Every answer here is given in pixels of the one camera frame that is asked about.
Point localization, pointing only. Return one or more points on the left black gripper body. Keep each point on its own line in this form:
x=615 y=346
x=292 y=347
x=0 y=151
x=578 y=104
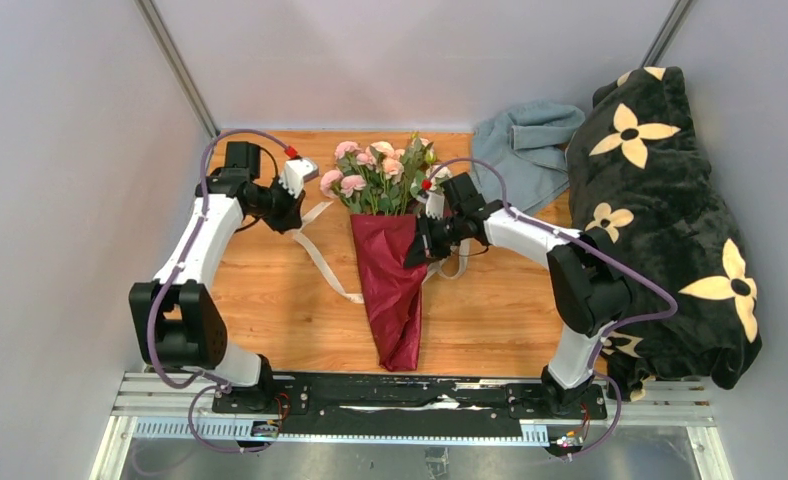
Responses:
x=277 y=205

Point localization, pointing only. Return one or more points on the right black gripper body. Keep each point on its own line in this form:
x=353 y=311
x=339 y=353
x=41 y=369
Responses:
x=437 y=236

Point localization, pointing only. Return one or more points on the cream printed ribbon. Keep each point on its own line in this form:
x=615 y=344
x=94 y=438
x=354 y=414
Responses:
x=461 y=252

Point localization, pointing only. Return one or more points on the white rose stem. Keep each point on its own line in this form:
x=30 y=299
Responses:
x=437 y=175

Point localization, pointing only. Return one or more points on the dark red wrapping paper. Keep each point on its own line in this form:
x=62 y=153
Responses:
x=392 y=293

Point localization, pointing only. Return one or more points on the pink rose stem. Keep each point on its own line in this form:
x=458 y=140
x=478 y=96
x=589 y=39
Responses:
x=367 y=180

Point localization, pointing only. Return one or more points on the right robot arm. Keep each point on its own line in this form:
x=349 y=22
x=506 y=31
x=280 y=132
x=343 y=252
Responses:
x=589 y=294

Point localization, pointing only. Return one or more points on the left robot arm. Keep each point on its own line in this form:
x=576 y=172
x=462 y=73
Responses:
x=177 y=323

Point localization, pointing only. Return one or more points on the blue towel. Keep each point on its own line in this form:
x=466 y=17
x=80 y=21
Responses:
x=521 y=148

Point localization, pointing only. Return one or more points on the black flower-pattern blanket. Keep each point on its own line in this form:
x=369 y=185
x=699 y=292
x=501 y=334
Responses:
x=637 y=174

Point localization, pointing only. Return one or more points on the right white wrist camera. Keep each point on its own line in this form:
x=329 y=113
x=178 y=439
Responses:
x=433 y=197

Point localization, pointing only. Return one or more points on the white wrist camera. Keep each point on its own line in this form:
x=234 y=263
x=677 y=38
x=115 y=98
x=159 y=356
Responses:
x=433 y=197
x=296 y=172

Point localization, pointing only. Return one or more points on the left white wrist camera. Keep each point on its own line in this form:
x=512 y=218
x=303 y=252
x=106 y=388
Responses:
x=296 y=172

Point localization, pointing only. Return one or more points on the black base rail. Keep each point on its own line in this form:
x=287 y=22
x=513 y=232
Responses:
x=411 y=406

